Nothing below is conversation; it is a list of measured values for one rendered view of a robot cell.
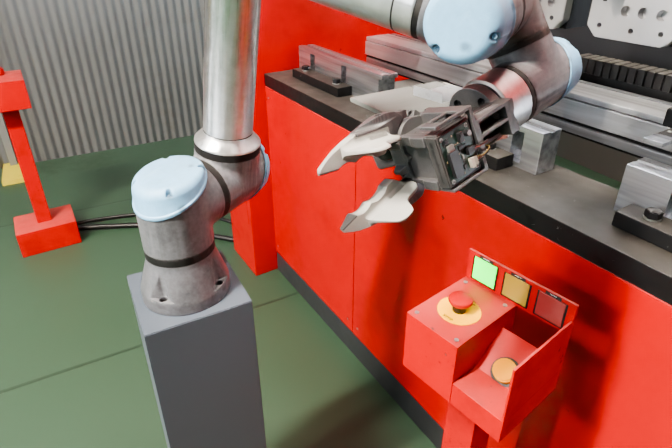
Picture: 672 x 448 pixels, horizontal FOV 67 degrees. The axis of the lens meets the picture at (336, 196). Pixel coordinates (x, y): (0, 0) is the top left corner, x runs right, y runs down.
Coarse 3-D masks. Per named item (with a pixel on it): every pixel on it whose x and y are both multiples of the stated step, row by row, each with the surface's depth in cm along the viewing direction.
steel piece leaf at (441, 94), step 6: (414, 90) 116; (420, 90) 115; (426, 90) 114; (432, 90) 120; (438, 90) 120; (444, 90) 120; (450, 90) 120; (456, 90) 120; (420, 96) 116; (426, 96) 114; (432, 96) 113; (438, 96) 112; (444, 96) 115; (450, 96) 115; (438, 102) 112; (444, 102) 112
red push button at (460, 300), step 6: (450, 294) 83; (456, 294) 83; (462, 294) 83; (468, 294) 83; (450, 300) 82; (456, 300) 82; (462, 300) 82; (468, 300) 82; (456, 306) 81; (462, 306) 81; (468, 306) 81; (456, 312) 83; (462, 312) 83
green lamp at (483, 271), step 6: (474, 264) 89; (480, 264) 88; (486, 264) 87; (474, 270) 90; (480, 270) 89; (486, 270) 88; (492, 270) 86; (474, 276) 90; (480, 276) 89; (486, 276) 88; (492, 276) 87; (486, 282) 88; (492, 282) 87; (492, 288) 88
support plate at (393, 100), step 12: (420, 84) 125; (432, 84) 125; (444, 84) 125; (360, 96) 116; (372, 96) 116; (384, 96) 116; (396, 96) 116; (408, 96) 116; (372, 108) 109; (384, 108) 108; (396, 108) 108; (408, 108) 108; (420, 108) 108
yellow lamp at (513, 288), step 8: (504, 280) 85; (512, 280) 84; (520, 280) 83; (504, 288) 86; (512, 288) 84; (520, 288) 83; (528, 288) 82; (512, 296) 85; (520, 296) 83; (520, 304) 84
